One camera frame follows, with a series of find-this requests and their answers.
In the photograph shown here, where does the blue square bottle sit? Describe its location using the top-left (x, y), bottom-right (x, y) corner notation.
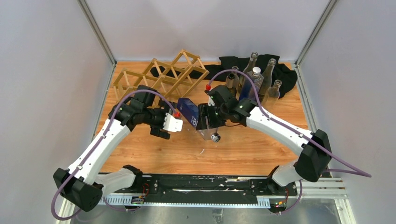
top-left (177, 98), bottom-right (221, 143)
top-left (239, 67), bottom-right (263, 101)

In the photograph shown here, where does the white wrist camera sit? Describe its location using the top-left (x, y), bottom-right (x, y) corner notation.
top-left (163, 113), bottom-right (183, 132)
top-left (208, 96), bottom-right (216, 106)

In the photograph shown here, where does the dark brown wine bottle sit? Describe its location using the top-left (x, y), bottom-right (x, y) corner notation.
top-left (226, 72), bottom-right (239, 97)

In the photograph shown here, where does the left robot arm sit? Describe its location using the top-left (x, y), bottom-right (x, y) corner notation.
top-left (51, 85), bottom-right (183, 220)

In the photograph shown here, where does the clear bottle pale label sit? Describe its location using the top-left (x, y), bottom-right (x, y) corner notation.
top-left (258, 58), bottom-right (277, 103)

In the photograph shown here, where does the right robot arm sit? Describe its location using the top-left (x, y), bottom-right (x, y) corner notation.
top-left (197, 85), bottom-right (331, 195)

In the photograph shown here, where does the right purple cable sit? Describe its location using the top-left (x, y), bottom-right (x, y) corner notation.
top-left (205, 69), bottom-right (373, 216)

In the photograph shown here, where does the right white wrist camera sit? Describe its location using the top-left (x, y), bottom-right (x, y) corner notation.
top-left (208, 96), bottom-right (216, 106)

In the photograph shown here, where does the wooden wine rack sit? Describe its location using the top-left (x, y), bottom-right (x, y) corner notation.
top-left (112, 49), bottom-right (209, 100)

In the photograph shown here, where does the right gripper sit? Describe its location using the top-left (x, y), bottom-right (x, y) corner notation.
top-left (196, 102), bottom-right (228, 130)

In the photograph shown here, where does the black cloth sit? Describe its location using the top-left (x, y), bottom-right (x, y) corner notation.
top-left (150, 54), bottom-right (298, 98)

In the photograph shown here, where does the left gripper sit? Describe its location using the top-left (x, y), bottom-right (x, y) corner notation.
top-left (143, 101), bottom-right (177, 138)

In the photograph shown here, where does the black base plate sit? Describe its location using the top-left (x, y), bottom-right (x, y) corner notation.
top-left (117, 174), bottom-right (297, 205)

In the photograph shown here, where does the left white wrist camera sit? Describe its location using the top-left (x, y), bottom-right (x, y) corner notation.
top-left (163, 113), bottom-right (183, 132)

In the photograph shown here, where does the clear bottle black gold label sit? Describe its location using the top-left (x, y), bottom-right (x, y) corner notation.
top-left (237, 52), bottom-right (259, 93)

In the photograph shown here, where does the aluminium rail frame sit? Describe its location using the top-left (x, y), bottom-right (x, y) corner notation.
top-left (62, 172), bottom-right (356, 224)

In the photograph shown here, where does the small clear bottle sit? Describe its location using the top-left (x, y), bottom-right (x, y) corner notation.
top-left (231, 66), bottom-right (239, 77)

